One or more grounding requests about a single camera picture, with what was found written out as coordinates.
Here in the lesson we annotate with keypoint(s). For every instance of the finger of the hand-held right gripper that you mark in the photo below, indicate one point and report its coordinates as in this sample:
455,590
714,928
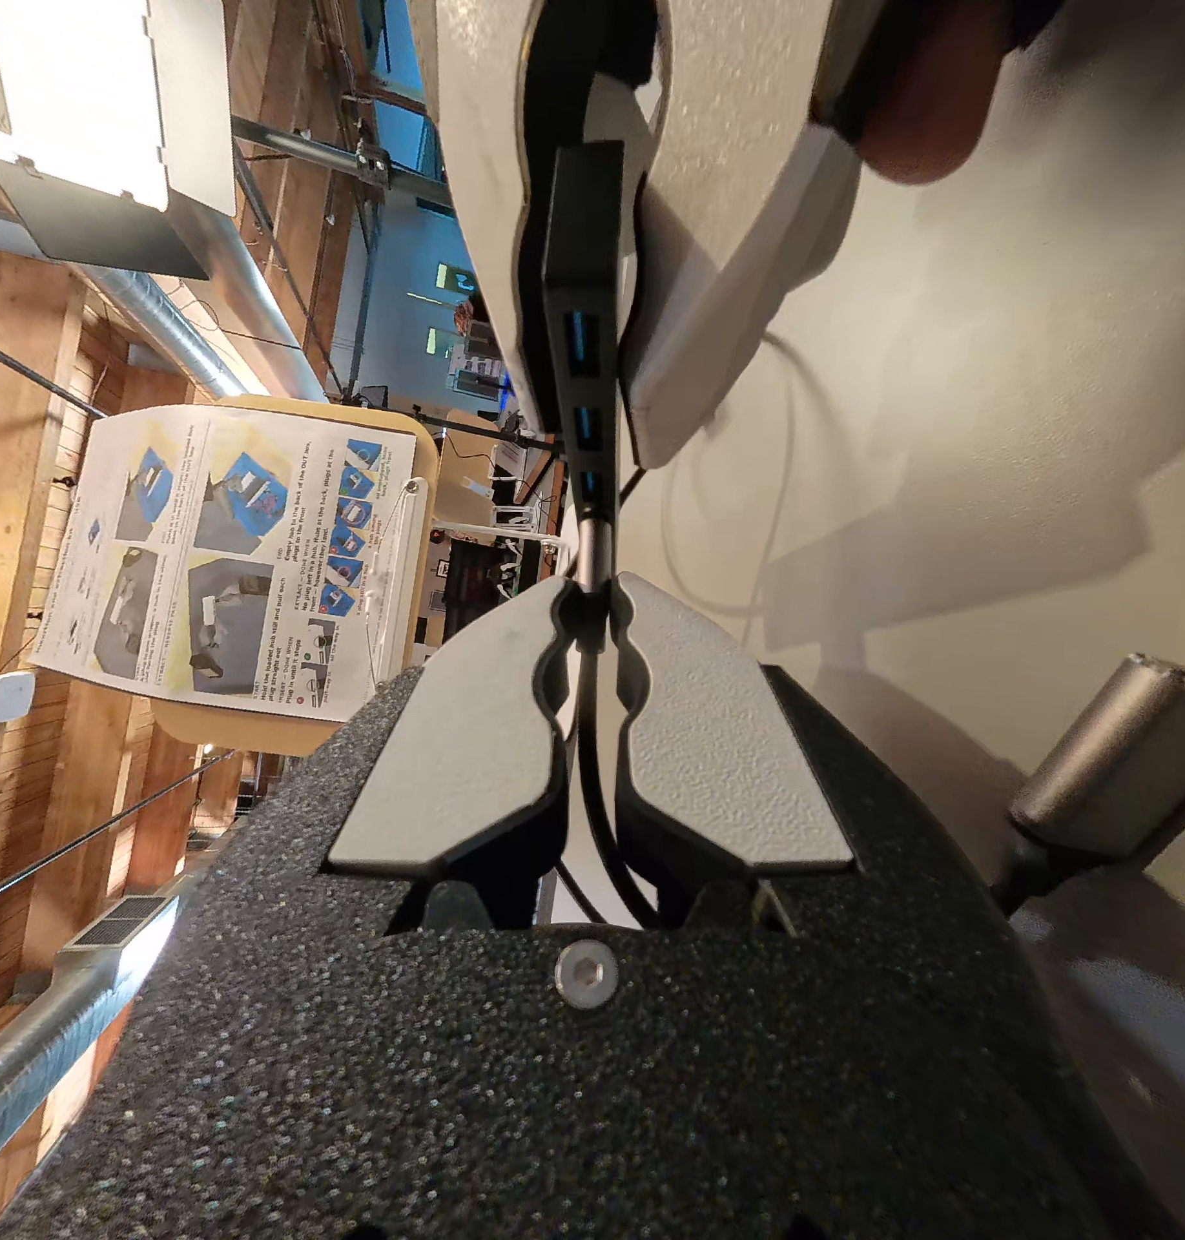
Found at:
738,195
480,146

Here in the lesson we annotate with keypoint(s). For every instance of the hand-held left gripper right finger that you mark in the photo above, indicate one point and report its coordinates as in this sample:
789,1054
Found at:
738,766

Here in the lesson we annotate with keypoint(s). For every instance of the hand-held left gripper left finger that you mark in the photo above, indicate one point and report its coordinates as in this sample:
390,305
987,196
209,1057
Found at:
447,766

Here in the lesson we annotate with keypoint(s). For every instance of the slim black USB hub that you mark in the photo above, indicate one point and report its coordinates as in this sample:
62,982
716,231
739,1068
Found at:
583,243

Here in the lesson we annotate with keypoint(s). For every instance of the person's right hand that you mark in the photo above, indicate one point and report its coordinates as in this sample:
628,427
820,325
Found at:
930,127

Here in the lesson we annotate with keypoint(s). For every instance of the clear acrylic clip bar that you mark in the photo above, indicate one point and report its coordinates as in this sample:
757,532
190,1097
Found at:
399,582

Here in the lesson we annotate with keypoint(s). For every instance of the instruction sheet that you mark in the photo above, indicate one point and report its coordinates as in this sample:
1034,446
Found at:
224,563

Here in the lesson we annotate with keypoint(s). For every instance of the LED light panel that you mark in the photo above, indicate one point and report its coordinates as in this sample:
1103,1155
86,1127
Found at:
69,98

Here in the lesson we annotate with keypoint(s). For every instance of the white ceiling access point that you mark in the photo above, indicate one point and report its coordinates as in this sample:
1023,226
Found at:
11,698

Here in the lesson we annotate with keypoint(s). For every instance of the silver ventilation duct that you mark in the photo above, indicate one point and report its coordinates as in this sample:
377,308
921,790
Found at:
50,1037
195,320

